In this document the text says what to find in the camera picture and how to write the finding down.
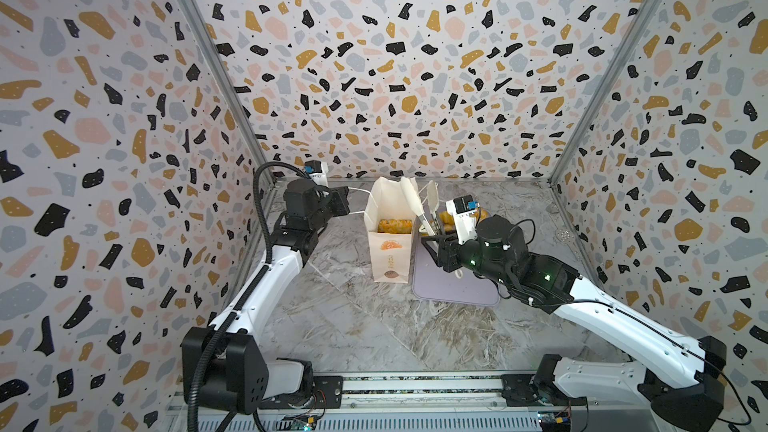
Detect lilac plastic tray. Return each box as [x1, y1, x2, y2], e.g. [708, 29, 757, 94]
[411, 240, 500, 307]

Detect large sesame oval bread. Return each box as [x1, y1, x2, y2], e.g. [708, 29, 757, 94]
[377, 219, 413, 235]

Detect printed paper bread bag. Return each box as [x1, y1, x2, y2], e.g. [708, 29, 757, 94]
[361, 177, 419, 284]

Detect knotted brown bun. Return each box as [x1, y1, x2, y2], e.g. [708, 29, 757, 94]
[472, 208, 489, 222]

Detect steel tongs white tips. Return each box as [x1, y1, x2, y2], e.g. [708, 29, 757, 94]
[420, 181, 443, 236]

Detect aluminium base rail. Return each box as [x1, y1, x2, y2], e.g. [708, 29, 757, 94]
[167, 368, 661, 432]

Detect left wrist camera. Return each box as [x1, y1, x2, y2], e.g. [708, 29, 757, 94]
[304, 160, 329, 187]

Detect black corrugated cable conduit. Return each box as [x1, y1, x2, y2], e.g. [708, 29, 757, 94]
[185, 160, 313, 432]

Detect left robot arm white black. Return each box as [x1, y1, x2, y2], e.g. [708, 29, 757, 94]
[181, 178, 350, 422]

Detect small striped yellow roll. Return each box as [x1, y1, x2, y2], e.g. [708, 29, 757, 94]
[439, 211, 454, 225]

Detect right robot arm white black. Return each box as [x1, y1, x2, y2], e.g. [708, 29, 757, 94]
[421, 215, 727, 431]

